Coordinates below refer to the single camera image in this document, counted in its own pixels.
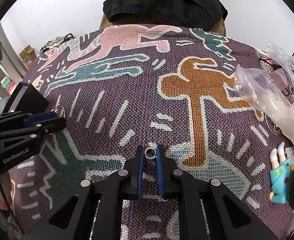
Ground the patterned purple woven blanket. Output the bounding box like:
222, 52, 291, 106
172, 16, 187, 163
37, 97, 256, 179
10, 25, 293, 239

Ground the clear plastic bag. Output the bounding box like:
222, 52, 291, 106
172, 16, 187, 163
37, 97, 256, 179
234, 43, 294, 145

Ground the small doll figure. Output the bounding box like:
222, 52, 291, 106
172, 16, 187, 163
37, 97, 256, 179
269, 142, 294, 212

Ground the black shoe rack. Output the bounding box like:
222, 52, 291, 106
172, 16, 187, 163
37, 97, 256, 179
40, 33, 74, 53

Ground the silver ring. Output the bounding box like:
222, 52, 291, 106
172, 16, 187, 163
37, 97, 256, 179
144, 146, 157, 160

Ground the cardboard box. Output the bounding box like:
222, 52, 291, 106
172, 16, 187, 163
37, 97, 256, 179
19, 45, 37, 68

